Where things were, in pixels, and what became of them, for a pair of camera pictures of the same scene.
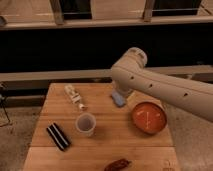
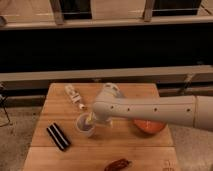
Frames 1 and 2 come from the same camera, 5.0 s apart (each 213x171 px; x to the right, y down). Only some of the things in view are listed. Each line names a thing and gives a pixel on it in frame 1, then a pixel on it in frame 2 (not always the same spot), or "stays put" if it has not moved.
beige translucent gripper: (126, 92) -> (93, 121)
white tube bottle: (75, 97) stays put
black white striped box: (58, 136) stays put
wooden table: (78, 127) stays put
